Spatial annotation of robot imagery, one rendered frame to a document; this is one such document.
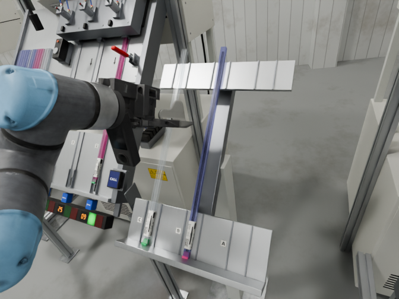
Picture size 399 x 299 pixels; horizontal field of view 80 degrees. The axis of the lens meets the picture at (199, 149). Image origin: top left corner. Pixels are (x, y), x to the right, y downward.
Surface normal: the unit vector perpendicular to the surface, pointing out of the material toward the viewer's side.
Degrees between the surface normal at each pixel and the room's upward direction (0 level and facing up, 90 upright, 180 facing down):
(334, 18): 90
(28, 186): 58
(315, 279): 0
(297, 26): 90
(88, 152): 44
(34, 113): 107
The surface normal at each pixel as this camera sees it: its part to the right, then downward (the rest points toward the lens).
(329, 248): -0.15, -0.80
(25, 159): 0.51, -0.81
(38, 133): 0.45, 0.53
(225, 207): -0.38, 0.59
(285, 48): -0.15, 0.60
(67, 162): -0.38, -0.16
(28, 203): 0.80, -0.60
